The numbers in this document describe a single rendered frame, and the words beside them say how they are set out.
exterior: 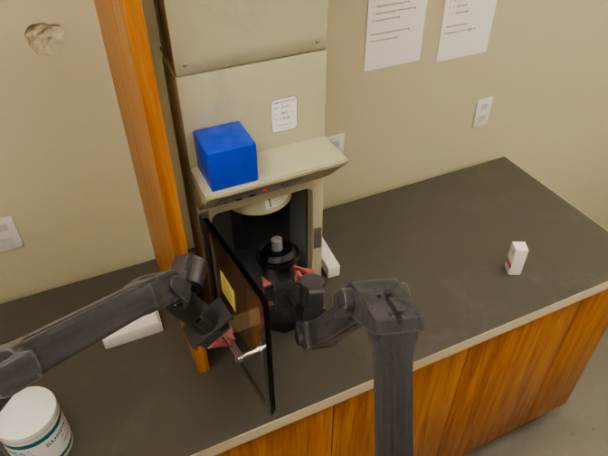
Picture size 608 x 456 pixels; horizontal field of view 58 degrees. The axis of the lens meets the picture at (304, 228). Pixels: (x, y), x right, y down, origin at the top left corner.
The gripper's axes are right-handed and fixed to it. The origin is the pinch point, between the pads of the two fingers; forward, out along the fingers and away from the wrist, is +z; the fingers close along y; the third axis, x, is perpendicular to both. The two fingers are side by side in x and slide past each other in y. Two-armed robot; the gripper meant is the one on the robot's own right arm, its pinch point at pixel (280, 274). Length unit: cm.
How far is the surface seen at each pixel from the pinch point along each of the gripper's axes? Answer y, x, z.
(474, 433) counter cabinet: -68, 94, -12
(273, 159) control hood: 0.7, -34.7, -4.2
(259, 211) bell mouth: 2.3, -17.3, 4.6
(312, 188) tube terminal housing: -11.2, -21.1, 2.1
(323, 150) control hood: -10.6, -34.7, -5.6
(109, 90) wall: 27, -41, 43
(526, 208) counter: -102, 19, 16
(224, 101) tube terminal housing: 8.9, -48.4, -1.0
